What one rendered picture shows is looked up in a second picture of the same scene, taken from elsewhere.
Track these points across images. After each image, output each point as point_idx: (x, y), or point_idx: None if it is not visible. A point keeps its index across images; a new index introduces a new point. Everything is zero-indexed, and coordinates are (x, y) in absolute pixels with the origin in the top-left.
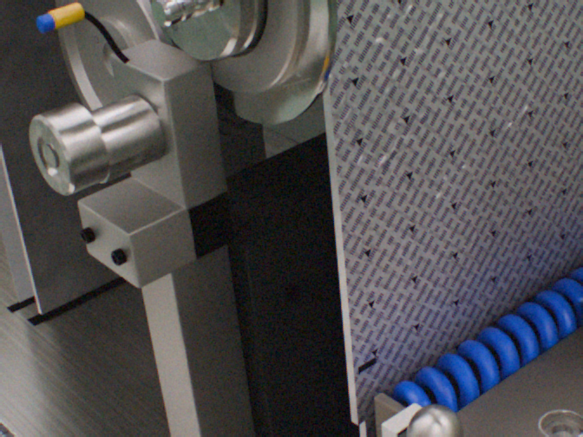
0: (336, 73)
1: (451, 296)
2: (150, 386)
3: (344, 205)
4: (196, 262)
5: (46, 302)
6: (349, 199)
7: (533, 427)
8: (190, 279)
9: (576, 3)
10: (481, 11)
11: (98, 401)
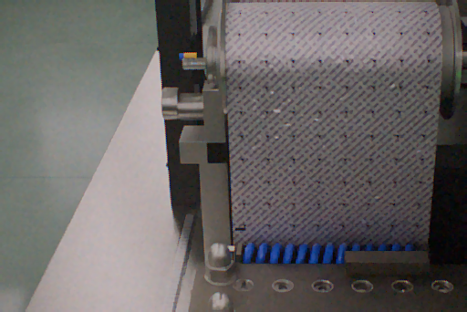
0: (231, 106)
1: (290, 221)
2: None
3: (232, 158)
4: (212, 165)
5: None
6: (234, 157)
7: (274, 280)
8: (208, 171)
9: (378, 119)
10: (314, 105)
11: None
